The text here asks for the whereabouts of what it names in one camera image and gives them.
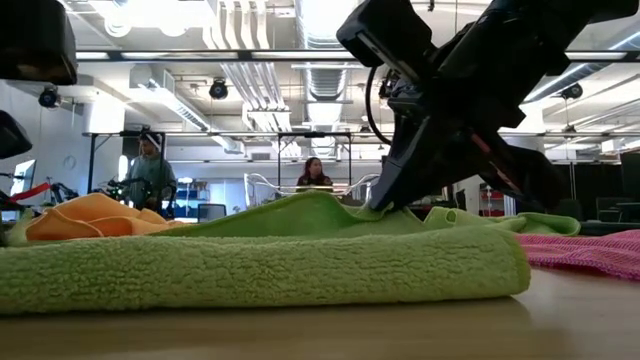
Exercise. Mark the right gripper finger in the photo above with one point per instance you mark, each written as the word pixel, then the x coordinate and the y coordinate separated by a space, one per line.
pixel 525 180
pixel 395 170

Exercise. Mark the pink microfiber towel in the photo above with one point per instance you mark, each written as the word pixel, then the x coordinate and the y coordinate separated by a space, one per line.
pixel 590 252

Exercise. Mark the green microfiber towel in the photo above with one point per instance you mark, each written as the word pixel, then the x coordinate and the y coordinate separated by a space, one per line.
pixel 250 270

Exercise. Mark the orange microfiber towel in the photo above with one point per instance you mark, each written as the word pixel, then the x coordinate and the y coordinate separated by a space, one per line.
pixel 90 215

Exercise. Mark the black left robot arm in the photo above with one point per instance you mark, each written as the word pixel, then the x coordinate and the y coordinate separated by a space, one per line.
pixel 35 40

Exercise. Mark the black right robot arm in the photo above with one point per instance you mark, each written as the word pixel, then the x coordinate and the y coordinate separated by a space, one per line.
pixel 575 20

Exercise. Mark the red and white rack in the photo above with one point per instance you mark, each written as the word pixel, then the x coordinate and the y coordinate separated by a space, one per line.
pixel 492 207

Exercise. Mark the black room partition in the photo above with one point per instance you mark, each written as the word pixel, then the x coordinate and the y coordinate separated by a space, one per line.
pixel 600 185

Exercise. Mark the seated person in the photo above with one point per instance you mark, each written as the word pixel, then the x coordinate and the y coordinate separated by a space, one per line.
pixel 314 175

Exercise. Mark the black ceiling spotlight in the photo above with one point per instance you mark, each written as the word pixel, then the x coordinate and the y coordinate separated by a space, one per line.
pixel 49 97
pixel 218 90
pixel 571 91

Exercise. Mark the clear plastic bin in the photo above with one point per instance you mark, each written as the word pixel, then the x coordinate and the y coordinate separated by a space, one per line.
pixel 255 192

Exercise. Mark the long ceiling light strip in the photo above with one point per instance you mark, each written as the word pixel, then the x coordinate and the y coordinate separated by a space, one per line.
pixel 200 55

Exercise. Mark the standing person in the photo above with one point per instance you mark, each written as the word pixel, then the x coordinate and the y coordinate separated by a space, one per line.
pixel 150 175

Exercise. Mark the red padded bar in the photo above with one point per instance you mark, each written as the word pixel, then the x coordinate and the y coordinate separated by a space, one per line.
pixel 30 192

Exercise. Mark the bright monitor screen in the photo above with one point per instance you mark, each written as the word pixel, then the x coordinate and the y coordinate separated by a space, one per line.
pixel 25 175

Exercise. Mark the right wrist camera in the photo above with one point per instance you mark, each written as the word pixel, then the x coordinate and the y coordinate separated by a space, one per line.
pixel 385 35

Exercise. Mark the silver ceiling air duct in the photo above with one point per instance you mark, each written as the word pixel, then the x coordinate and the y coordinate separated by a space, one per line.
pixel 325 85

